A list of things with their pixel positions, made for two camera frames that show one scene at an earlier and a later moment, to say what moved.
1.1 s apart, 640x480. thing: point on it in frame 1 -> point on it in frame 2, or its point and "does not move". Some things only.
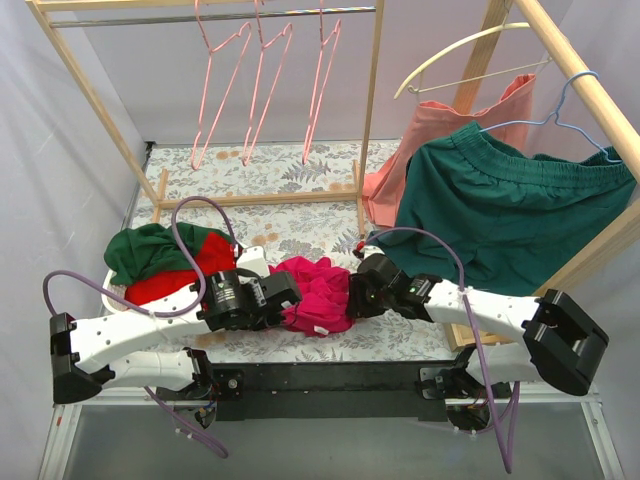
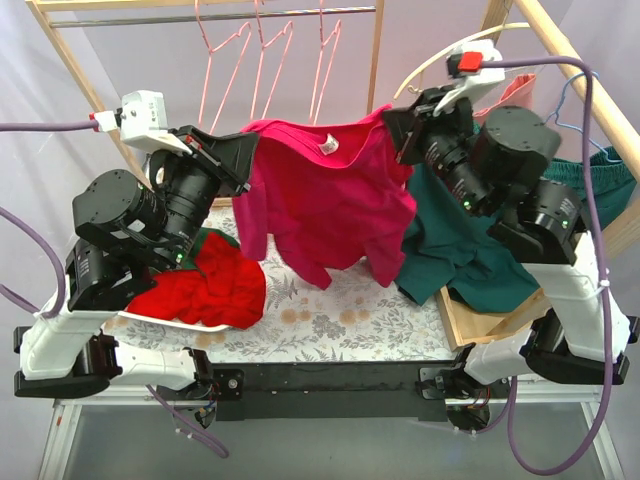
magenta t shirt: (324, 290) -> (326, 197)
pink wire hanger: (327, 58) does not move
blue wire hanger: (556, 116) does not move
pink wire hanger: (206, 86) does not move
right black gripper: (357, 295) -> (413, 138)
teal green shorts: (478, 213) does not move
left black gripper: (282, 289) -> (206, 157)
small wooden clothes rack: (158, 199) does not move
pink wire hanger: (287, 28) does not move
